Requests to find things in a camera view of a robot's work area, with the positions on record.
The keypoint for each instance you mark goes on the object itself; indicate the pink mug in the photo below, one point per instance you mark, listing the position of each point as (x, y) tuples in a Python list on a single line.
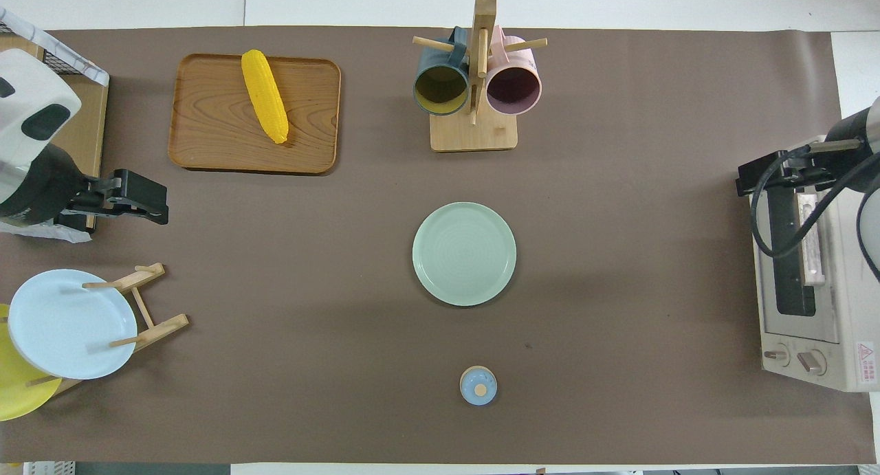
[(514, 90)]

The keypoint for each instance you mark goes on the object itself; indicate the wooden plate rack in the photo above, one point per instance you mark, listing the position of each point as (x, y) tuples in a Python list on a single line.
[(161, 327)]

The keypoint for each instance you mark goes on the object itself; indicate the brown table mat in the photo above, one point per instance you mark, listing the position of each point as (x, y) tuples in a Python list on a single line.
[(619, 255)]

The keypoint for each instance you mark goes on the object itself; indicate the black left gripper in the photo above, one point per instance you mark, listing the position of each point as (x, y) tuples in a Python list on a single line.
[(141, 196)]

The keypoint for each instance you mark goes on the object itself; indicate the wooden mug tree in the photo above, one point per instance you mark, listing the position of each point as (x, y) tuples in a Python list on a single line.
[(474, 135)]

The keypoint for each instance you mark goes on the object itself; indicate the yellow corn cob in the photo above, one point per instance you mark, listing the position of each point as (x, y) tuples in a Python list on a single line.
[(265, 97)]

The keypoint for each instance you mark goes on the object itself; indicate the toaster oven door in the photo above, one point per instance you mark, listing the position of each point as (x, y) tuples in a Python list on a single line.
[(784, 269)]

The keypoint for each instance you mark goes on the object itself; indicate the white checked cloth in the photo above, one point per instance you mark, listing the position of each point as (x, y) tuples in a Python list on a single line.
[(75, 66)]

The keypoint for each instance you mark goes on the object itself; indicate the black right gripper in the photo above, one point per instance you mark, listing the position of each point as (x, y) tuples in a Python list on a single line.
[(770, 172)]

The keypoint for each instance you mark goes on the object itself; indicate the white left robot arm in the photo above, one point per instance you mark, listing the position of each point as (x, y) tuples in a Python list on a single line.
[(34, 97)]

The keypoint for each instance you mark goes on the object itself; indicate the yellow plate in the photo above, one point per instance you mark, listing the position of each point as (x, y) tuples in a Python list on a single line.
[(17, 392)]

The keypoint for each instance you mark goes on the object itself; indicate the pale green plate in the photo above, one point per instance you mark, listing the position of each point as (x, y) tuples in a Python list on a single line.
[(464, 255)]

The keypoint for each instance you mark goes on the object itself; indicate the brown wooden tray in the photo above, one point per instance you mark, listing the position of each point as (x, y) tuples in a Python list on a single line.
[(213, 131)]

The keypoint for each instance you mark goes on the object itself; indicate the dark blue mug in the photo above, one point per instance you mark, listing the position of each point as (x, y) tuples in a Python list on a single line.
[(440, 90)]

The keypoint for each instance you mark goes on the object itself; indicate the beige toaster oven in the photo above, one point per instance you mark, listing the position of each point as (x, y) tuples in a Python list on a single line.
[(852, 310)]

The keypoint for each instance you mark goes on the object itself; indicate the light blue plate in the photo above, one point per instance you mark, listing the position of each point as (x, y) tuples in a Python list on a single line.
[(69, 324)]

